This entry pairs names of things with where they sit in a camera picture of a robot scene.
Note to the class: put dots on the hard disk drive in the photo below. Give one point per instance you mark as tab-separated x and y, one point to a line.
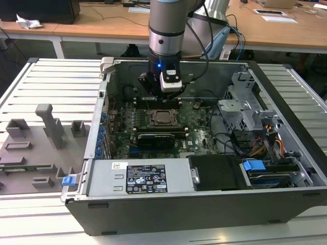
270	180

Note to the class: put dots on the white paper sheet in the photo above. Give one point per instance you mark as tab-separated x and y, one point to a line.
139	9
279	19

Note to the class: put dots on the blue expansion slot clip row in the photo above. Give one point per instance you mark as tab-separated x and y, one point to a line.
102	132

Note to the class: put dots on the black plastic shroud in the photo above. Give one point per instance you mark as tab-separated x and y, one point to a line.
214	173

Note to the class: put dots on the pale blue teach pendant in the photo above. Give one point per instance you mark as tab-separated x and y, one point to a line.
219	40

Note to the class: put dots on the grey laptop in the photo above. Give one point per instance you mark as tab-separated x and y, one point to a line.
277	3

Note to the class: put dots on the grey metal drive cage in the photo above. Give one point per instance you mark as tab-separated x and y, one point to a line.
235	112

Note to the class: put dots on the grey parts rack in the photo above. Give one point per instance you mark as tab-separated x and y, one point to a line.
38	153

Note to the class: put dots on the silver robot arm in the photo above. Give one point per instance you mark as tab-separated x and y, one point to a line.
166	25

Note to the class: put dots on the black box on desk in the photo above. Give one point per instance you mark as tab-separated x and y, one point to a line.
38	10

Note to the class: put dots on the silver CPU plate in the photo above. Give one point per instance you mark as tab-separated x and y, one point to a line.
163	116

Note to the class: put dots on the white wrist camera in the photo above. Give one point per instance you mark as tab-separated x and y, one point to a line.
171	85

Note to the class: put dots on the blue case latch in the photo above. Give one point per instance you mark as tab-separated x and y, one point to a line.
68	181

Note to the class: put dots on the grey power supply unit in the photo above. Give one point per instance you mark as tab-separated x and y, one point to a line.
104	178

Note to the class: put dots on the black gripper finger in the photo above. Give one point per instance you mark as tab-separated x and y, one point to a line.
180	92
147	83

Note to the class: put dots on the black power adapter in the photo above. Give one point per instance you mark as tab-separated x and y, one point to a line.
130	4

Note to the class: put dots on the CPU socket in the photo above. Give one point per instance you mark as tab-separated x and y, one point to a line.
150	126

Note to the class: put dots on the black graphics card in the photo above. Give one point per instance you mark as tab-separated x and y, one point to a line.
155	141

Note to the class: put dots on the wooden desk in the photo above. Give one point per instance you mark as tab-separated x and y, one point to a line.
76	29

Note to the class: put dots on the crumpled white paper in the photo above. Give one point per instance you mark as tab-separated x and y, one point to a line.
28	23

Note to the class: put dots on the black RAM slot row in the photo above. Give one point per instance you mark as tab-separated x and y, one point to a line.
153	129
153	104

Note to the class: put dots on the green motherboard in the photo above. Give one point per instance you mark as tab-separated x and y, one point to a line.
196	137

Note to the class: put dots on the black open PC case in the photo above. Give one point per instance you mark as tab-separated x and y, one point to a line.
178	217

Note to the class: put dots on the green RAM stick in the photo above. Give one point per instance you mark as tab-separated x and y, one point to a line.
30	167

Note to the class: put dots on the round coin battery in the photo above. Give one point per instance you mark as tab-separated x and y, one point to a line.
196	104

